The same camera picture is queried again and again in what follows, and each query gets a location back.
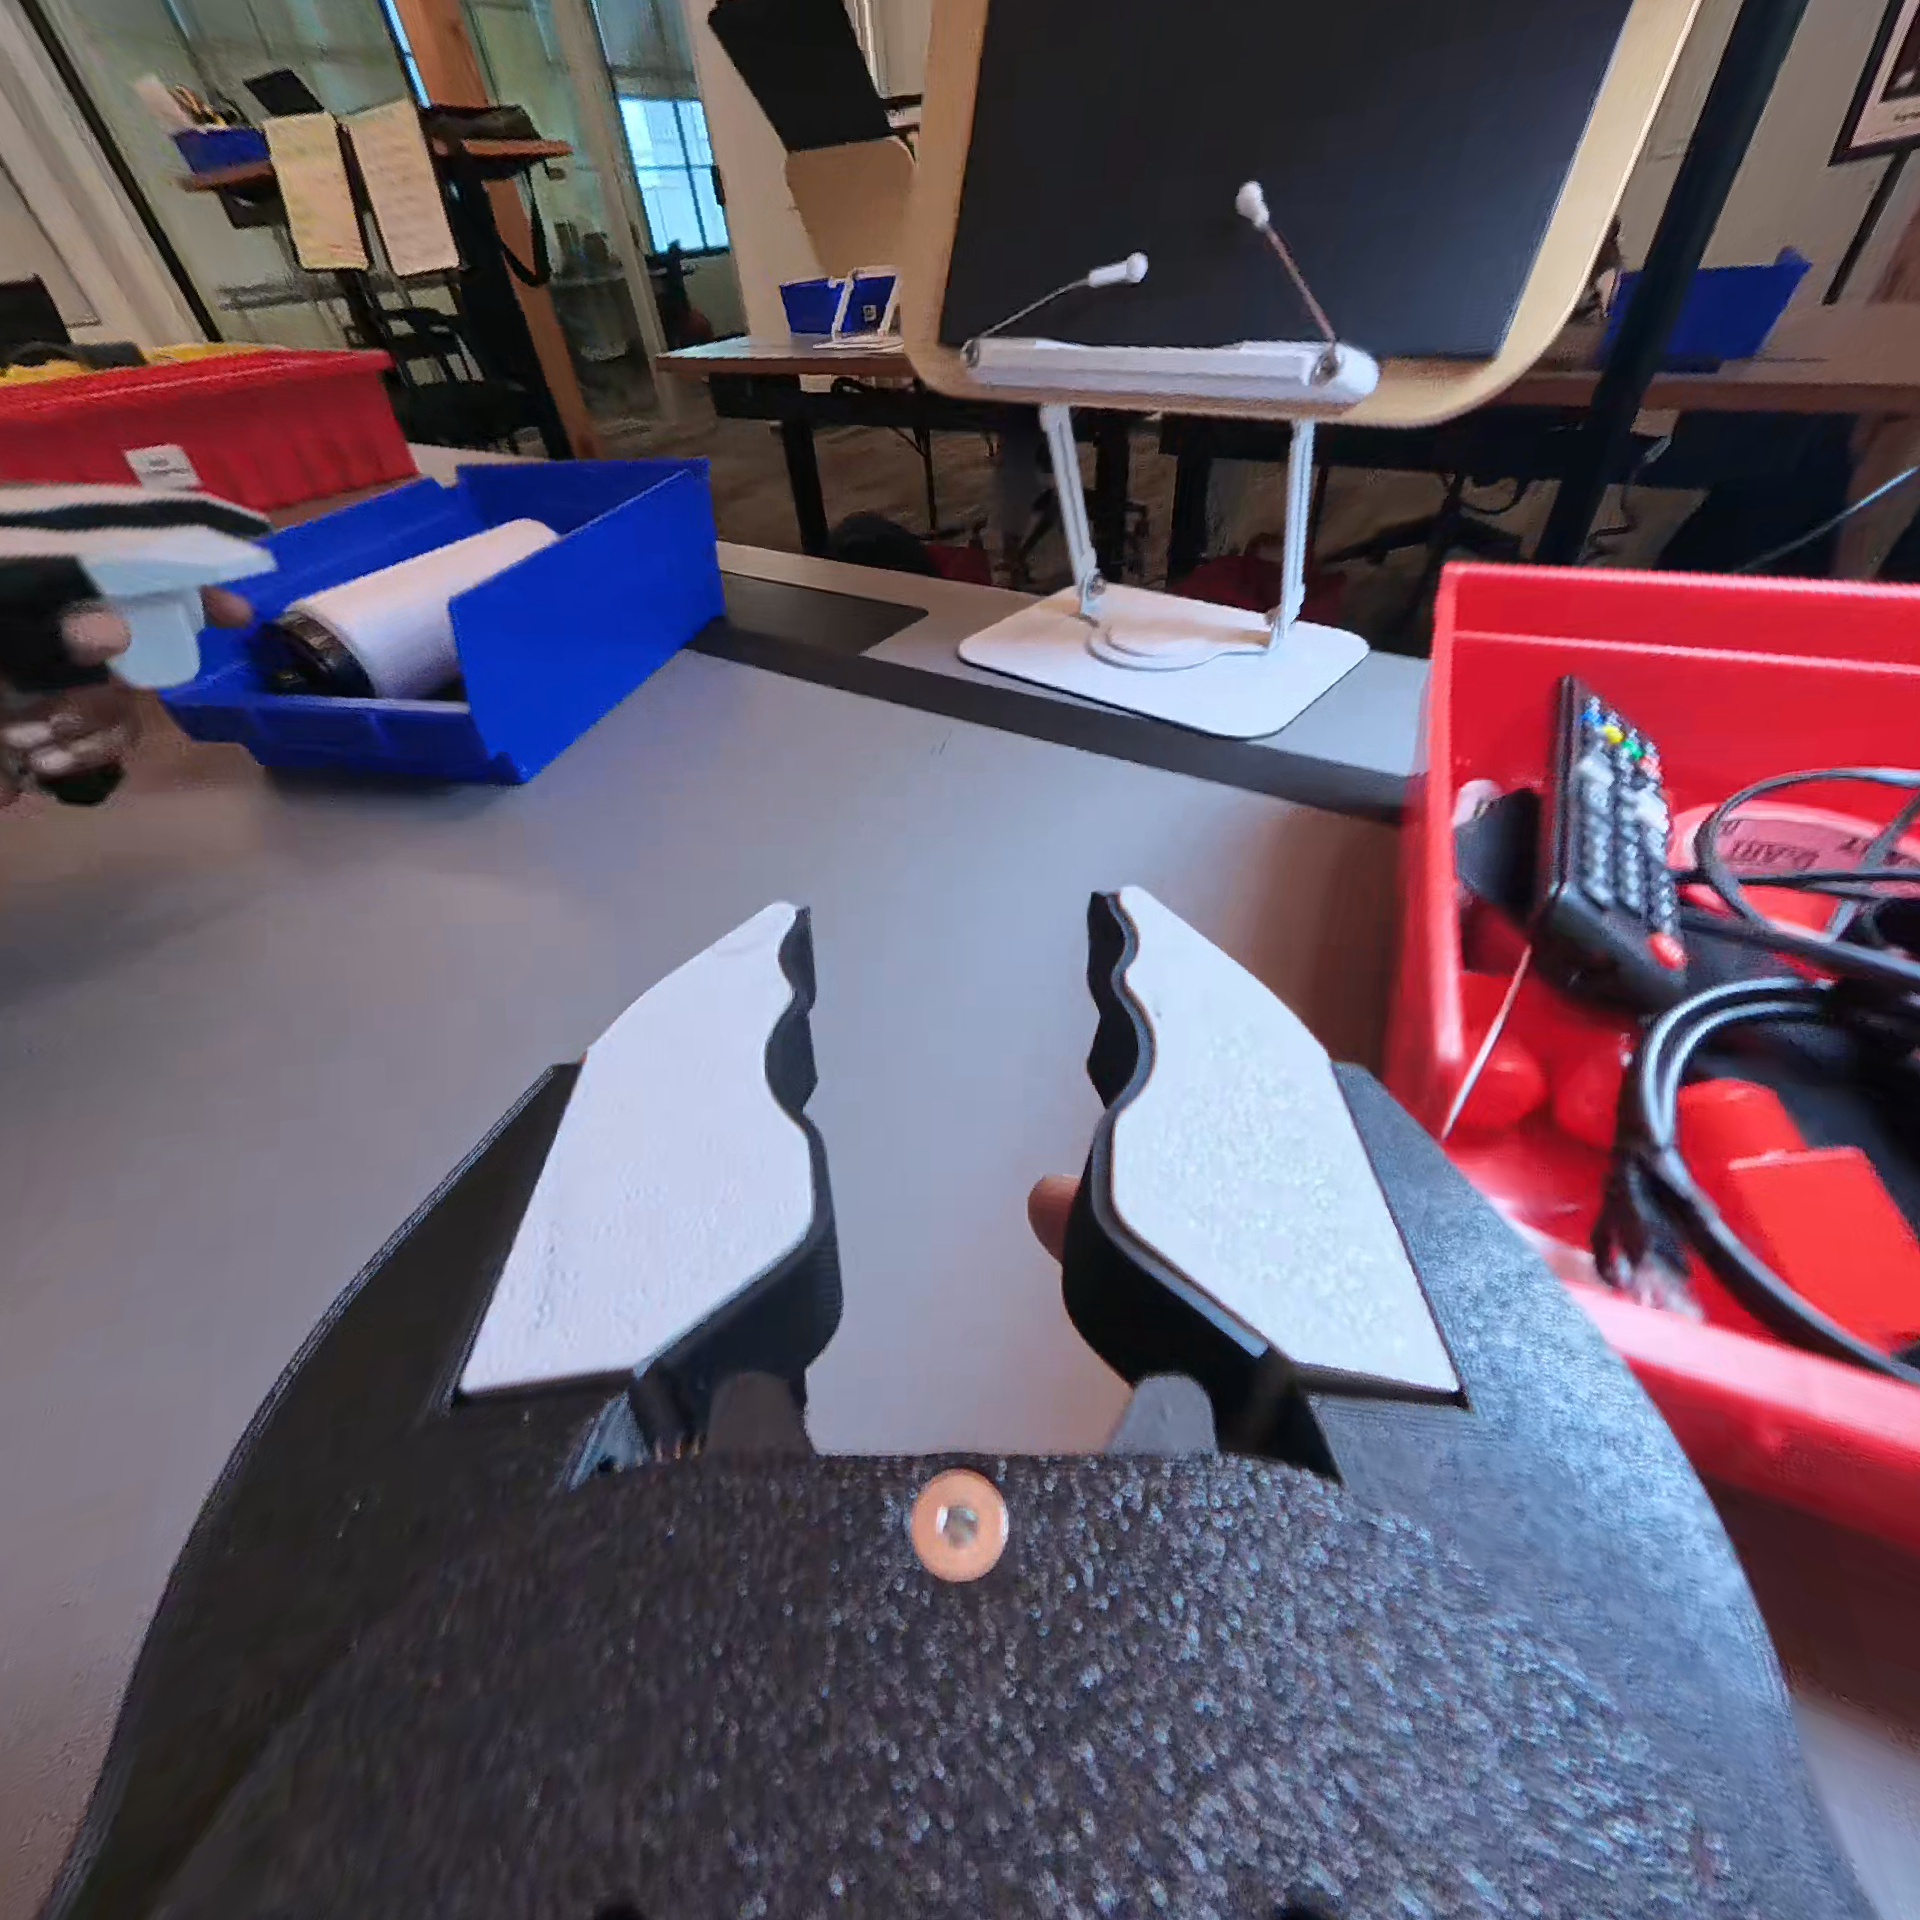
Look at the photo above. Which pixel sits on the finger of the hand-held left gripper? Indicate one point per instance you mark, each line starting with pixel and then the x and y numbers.
pixel 90 500
pixel 164 570

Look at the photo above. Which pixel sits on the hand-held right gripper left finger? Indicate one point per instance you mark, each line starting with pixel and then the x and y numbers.
pixel 675 1185

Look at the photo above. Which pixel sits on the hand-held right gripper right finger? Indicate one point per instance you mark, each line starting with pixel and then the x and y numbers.
pixel 1261 1201

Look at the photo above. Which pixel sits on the black bar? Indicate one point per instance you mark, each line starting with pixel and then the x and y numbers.
pixel 1613 840

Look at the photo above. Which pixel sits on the red box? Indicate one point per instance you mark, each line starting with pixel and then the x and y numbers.
pixel 1830 1245

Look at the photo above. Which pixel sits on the person's left hand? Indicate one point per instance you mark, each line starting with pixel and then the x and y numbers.
pixel 75 735

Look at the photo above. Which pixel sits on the person's right hand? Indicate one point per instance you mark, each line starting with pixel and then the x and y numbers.
pixel 1052 1213

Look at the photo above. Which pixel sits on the large red storage bin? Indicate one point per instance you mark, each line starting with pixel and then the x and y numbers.
pixel 224 420

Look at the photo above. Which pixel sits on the yellow storage bin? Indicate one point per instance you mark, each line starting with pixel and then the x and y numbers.
pixel 210 350

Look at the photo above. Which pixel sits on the thin white stick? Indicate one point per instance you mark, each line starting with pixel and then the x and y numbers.
pixel 1484 1050

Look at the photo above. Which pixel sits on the small blue storage bin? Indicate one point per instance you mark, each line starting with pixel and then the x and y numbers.
pixel 222 150

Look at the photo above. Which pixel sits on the paper flip chart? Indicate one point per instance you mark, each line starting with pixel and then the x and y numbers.
pixel 314 195
pixel 402 188

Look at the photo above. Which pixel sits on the wooden-top standing desk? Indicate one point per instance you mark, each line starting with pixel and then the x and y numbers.
pixel 495 164

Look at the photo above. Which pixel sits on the white board stand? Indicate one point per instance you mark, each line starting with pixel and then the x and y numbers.
pixel 1200 660

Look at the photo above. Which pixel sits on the wooden pillar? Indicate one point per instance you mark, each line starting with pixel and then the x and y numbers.
pixel 450 45

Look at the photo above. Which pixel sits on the tape roll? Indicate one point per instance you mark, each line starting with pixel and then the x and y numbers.
pixel 1771 848

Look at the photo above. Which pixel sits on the window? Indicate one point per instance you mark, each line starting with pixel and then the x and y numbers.
pixel 675 172

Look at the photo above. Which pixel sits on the long wooden table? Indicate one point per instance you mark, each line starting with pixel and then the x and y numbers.
pixel 780 361

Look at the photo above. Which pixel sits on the beige board on stand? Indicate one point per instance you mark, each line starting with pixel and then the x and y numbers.
pixel 849 203

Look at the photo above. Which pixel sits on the black panel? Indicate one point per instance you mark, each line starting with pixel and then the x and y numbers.
pixel 803 68

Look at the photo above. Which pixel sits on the black light stand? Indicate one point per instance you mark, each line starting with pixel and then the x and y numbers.
pixel 1664 301

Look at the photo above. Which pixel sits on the framed wall marker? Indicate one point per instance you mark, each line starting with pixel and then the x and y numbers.
pixel 1891 74

